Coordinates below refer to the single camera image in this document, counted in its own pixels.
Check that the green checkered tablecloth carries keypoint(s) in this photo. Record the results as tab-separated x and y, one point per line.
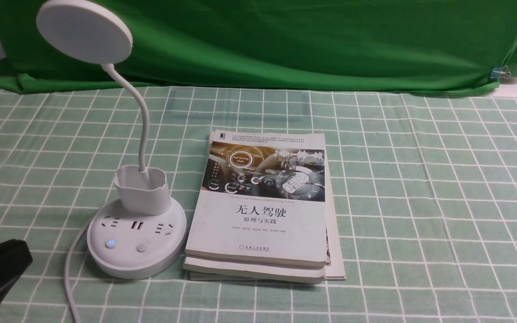
425	193

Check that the blue binder clip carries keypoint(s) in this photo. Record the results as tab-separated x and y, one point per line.
498	73

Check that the middle white book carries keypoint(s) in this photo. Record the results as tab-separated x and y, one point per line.
204	269

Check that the green backdrop cloth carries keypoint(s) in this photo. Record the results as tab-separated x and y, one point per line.
434	47

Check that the white desk lamp with sockets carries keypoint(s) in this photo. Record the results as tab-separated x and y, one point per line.
141	232

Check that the bottom thin book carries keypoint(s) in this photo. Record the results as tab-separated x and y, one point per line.
334	251

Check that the top book with car cover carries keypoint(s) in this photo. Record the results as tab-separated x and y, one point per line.
262	199

